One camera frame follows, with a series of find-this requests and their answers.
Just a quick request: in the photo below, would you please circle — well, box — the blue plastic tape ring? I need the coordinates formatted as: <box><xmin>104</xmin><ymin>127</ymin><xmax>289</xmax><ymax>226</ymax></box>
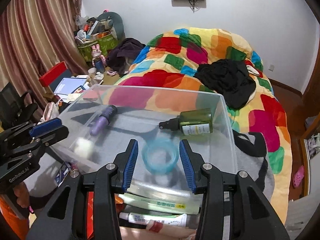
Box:
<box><xmin>141</xmin><ymin>138</ymin><xmax>180</xmax><ymax>176</ymax></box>

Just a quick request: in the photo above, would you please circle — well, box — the blue white card pack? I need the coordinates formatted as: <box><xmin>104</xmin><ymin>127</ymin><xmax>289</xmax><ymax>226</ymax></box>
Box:
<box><xmin>54</xmin><ymin>162</ymin><xmax>72</xmax><ymax>187</ymax></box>

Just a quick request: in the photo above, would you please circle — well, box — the long pale green box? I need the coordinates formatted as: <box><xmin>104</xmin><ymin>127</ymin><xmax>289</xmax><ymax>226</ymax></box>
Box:
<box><xmin>118</xmin><ymin>193</ymin><xmax>200</xmax><ymax>215</ymax></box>

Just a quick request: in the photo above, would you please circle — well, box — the purple bottle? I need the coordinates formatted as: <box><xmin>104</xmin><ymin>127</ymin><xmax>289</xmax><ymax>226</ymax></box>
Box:
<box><xmin>89</xmin><ymin>105</ymin><xmax>118</xmax><ymax>137</ymax></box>

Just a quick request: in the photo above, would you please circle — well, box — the red paper envelope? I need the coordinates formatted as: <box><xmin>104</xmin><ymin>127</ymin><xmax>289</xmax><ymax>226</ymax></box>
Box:
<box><xmin>86</xmin><ymin>192</ymin><xmax>94</xmax><ymax>239</ymax></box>

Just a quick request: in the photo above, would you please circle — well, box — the white ointment tube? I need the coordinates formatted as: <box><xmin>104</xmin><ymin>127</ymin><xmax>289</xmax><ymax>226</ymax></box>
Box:
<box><xmin>119</xmin><ymin>212</ymin><xmax>188</xmax><ymax>227</ymax></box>

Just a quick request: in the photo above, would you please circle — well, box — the beige cosmetic tube red cap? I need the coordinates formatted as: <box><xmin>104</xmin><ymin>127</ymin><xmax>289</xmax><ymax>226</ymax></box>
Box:
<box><xmin>146</xmin><ymin>220</ymin><xmax>196</xmax><ymax>238</ymax></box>

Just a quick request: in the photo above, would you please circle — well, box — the pink lotion tube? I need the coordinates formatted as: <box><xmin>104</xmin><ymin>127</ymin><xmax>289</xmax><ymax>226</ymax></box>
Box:
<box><xmin>120</xmin><ymin>226</ymin><xmax>195</xmax><ymax>240</ymax></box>

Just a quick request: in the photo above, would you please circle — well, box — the white tape roll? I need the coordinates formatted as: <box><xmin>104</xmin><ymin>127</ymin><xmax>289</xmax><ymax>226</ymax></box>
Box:
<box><xmin>74</xmin><ymin>137</ymin><xmax>94</xmax><ymax>159</ymax></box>

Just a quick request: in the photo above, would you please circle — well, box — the grey black blanket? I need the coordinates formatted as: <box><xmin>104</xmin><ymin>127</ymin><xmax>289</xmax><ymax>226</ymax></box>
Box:
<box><xmin>23</xmin><ymin>129</ymin><xmax>276</xmax><ymax>240</ymax></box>

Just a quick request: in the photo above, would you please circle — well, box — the white blue booklet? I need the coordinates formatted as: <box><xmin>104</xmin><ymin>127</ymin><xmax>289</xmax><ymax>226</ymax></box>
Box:
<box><xmin>53</xmin><ymin>77</ymin><xmax>87</xmax><ymax>95</ymax></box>

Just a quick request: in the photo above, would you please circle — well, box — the clear plastic storage box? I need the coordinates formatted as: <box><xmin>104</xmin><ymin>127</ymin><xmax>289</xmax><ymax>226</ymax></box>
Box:
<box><xmin>51</xmin><ymin>84</ymin><xmax>238</xmax><ymax>181</ymax></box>

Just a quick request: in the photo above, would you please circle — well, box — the red box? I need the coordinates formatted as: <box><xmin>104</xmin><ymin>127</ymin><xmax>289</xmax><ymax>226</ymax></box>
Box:
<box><xmin>39</xmin><ymin>61</ymin><xmax>68</xmax><ymax>87</ymax></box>

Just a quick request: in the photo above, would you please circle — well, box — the pink bunny doll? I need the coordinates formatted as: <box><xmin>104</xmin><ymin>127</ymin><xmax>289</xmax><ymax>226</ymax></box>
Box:
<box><xmin>92</xmin><ymin>43</ymin><xmax>106</xmax><ymax>73</ymax></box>

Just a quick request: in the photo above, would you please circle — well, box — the dark purple clothing pile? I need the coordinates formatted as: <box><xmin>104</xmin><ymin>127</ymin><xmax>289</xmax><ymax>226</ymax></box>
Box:
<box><xmin>106</xmin><ymin>38</ymin><xmax>145</xmax><ymax>76</ymax></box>

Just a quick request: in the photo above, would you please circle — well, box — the black clothing pile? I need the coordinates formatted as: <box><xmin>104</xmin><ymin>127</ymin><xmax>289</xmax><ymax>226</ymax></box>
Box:
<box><xmin>194</xmin><ymin>59</ymin><xmax>256</xmax><ymax>109</ymax></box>

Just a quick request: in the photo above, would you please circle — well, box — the striped pink curtain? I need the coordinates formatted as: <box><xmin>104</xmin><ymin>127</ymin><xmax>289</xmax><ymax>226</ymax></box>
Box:
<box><xmin>1</xmin><ymin>0</ymin><xmax>87</xmax><ymax>116</ymax></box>

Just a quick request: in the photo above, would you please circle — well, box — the colourful patchwork duvet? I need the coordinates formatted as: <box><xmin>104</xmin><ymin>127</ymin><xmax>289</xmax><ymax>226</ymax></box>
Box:
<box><xmin>118</xmin><ymin>27</ymin><xmax>292</xmax><ymax>221</ymax></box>

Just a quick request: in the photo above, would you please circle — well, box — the green storage basket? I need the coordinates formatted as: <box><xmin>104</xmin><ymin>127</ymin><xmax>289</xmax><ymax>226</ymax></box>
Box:
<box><xmin>78</xmin><ymin>34</ymin><xmax>118</xmax><ymax>62</ymax></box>

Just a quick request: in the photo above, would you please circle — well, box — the pink clog shoe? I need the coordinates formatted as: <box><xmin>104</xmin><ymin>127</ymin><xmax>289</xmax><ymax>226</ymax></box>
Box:
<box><xmin>292</xmin><ymin>165</ymin><xmax>304</xmax><ymax>189</ymax></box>

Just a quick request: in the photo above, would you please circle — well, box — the grey plush toy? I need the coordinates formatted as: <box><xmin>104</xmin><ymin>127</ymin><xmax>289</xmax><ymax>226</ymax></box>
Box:
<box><xmin>97</xmin><ymin>11</ymin><xmax>125</xmax><ymax>41</ymax></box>

